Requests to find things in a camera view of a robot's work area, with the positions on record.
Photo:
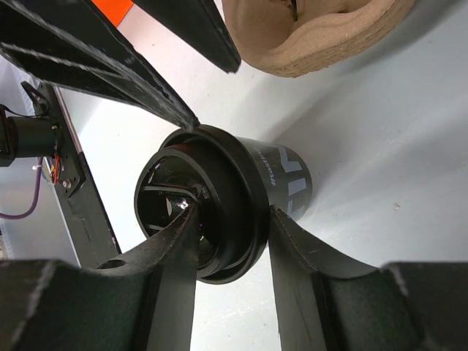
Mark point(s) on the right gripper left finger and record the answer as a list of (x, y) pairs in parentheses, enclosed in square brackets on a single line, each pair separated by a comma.
[(143, 299)]

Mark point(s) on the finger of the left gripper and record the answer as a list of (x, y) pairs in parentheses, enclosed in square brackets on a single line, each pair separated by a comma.
[(71, 44), (200, 25)]

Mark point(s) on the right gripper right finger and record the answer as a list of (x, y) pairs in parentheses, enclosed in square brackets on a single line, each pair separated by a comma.
[(326, 300)]

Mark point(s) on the orange paper bag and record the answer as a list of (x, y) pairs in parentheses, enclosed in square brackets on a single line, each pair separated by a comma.
[(114, 10)]

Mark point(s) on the dark single cup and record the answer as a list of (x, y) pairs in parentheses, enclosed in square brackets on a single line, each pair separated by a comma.
[(275, 169)]

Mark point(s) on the black cup lid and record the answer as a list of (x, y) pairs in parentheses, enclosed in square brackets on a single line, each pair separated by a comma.
[(210, 168)]

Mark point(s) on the left brown pulp cup carrier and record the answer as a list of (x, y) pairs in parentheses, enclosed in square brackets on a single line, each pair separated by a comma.
[(290, 39)]

